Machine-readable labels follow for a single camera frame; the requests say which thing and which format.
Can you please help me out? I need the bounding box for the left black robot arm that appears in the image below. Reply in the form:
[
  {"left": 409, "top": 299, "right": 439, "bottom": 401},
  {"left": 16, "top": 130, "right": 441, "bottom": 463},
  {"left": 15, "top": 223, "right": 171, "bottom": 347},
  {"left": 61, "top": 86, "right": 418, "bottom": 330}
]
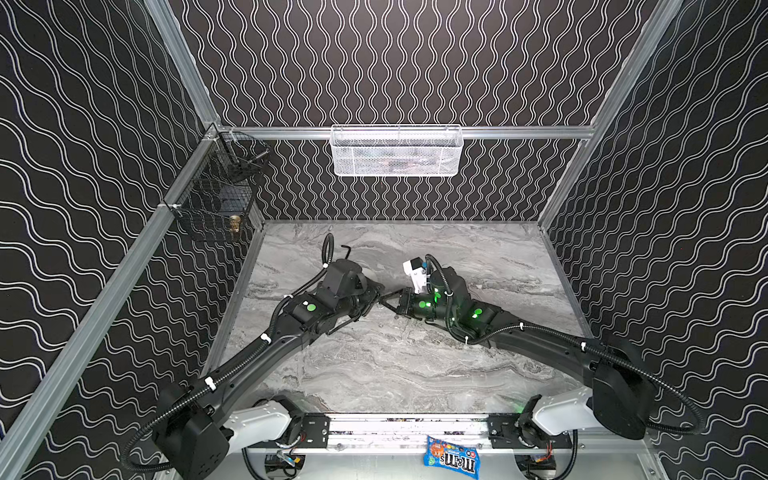
[{"left": 119, "top": 234, "right": 384, "bottom": 479}]

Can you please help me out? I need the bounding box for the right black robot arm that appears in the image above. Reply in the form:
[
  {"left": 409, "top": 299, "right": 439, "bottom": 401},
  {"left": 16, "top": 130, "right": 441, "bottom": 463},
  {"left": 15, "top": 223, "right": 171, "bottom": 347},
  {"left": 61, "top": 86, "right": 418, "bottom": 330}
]
[{"left": 380, "top": 268, "right": 705, "bottom": 446}]

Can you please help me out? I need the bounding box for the brass item in black basket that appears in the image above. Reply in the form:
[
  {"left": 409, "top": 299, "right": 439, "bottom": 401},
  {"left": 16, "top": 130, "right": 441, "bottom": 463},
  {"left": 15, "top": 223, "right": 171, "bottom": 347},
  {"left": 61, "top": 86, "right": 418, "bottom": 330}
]
[{"left": 229, "top": 215, "right": 242, "bottom": 234}]

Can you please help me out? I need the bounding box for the white mesh basket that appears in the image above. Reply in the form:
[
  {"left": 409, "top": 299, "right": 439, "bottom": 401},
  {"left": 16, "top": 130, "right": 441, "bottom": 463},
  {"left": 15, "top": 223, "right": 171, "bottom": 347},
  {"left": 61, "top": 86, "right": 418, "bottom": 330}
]
[{"left": 329, "top": 124, "right": 464, "bottom": 177}]

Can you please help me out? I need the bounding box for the M&M's candy bag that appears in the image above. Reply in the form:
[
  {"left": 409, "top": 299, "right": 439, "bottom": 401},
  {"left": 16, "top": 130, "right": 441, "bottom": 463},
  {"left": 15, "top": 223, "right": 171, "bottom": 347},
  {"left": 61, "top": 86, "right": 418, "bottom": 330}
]
[{"left": 423, "top": 436, "right": 481, "bottom": 480}]

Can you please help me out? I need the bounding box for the black wire basket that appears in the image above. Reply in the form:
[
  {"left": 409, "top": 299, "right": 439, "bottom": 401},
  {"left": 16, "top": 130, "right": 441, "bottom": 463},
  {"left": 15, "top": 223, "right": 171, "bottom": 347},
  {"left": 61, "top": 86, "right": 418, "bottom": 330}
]
[{"left": 171, "top": 133, "right": 271, "bottom": 244}]

